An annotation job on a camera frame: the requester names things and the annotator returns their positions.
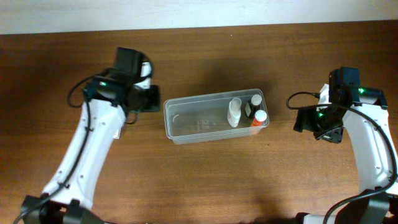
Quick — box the orange glue stick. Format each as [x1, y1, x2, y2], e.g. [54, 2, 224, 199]
[251, 110, 267, 127]

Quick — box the dark bottle with white cap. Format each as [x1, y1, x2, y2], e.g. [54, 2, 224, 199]
[244, 94, 262, 118]

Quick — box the white plastic bottle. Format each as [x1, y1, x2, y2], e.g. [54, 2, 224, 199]
[227, 98, 242, 128]

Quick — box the white Panadol medicine box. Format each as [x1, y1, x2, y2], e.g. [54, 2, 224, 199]
[113, 126, 122, 139]

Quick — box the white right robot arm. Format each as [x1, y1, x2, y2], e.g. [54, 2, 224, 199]
[294, 85, 397, 223]

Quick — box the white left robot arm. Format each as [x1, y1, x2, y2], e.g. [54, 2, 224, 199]
[14, 76, 160, 223]

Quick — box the clear plastic container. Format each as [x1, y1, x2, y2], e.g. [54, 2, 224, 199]
[164, 88, 270, 144]

